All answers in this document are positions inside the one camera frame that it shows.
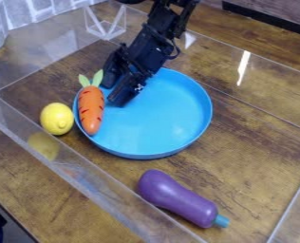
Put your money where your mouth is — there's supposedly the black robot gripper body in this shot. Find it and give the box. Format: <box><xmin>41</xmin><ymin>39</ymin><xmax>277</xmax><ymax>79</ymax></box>
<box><xmin>114</xmin><ymin>24</ymin><xmax>181</xmax><ymax>80</ymax></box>

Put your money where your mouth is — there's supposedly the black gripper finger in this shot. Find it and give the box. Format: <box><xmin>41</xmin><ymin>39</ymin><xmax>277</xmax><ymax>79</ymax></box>
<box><xmin>108</xmin><ymin>73</ymin><xmax>148</xmax><ymax>107</ymax></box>
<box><xmin>101</xmin><ymin>53</ymin><xmax>129</xmax><ymax>88</ymax></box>

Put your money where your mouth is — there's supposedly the orange toy carrot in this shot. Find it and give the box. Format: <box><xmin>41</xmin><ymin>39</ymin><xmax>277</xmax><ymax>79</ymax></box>
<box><xmin>78</xmin><ymin>69</ymin><xmax>105</xmax><ymax>136</ymax></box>

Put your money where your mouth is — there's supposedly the blue plastic plate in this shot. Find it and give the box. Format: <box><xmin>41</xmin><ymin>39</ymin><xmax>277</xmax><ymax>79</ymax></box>
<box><xmin>88</xmin><ymin>68</ymin><xmax>213</xmax><ymax>159</ymax></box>

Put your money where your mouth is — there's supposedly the yellow toy lemon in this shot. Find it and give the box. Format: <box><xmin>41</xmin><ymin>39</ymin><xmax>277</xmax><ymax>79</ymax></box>
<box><xmin>39</xmin><ymin>103</ymin><xmax>74</xmax><ymax>136</ymax></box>

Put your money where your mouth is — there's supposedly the purple toy eggplant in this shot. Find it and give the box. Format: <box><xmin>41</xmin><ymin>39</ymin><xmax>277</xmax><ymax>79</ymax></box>
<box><xmin>138</xmin><ymin>170</ymin><xmax>231</xmax><ymax>228</ymax></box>

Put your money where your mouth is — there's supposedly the clear acrylic enclosure wall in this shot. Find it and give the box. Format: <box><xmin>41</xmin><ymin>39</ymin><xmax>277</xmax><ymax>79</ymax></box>
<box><xmin>0</xmin><ymin>6</ymin><xmax>300</xmax><ymax>243</ymax></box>

